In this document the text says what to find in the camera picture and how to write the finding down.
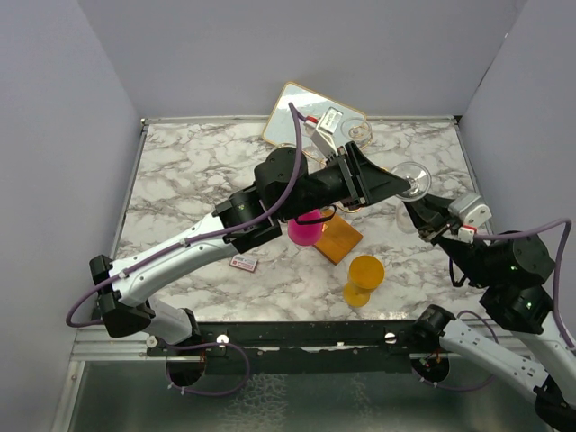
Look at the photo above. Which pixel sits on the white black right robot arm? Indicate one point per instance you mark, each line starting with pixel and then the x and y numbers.
pixel 519 272

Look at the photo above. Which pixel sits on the small clear stemmed glass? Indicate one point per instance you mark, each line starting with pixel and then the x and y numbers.
pixel 420 180

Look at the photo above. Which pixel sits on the gold wire wine glass rack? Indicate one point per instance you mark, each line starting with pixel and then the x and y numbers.
pixel 285 183

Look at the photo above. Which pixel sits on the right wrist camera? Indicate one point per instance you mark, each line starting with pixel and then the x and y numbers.
pixel 471 212

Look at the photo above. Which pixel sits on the yellow plastic goblet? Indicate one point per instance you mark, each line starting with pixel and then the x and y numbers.
pixel 365 275

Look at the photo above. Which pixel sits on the black mounting rail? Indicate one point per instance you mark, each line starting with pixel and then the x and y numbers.
pixel 304 347

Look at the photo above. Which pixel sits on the small red white box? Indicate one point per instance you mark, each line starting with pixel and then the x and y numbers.
pixel 245 263

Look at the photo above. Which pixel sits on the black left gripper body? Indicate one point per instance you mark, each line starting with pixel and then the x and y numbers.
pixel 330 185

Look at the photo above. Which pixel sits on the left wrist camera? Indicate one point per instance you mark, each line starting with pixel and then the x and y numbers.
pixel 324 129

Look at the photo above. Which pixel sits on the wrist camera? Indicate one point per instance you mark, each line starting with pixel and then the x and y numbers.
pixel 324 129
pixel 471 212

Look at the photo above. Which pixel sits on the wooden rack base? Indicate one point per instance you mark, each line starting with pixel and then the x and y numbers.
pixel 337 240

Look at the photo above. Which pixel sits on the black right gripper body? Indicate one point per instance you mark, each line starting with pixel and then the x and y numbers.
pixel 440 232

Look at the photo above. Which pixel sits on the pink plastic goblet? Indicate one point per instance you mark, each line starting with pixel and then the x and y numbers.
pixel 305 234

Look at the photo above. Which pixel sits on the hanging clear glass on rack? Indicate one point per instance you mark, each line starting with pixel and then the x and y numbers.
pixel 358 130

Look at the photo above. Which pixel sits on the gold framed whiteboard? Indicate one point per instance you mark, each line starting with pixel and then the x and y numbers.
pixel 293 105

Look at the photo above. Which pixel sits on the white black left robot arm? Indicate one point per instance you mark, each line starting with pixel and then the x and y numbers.
pixel 126 288

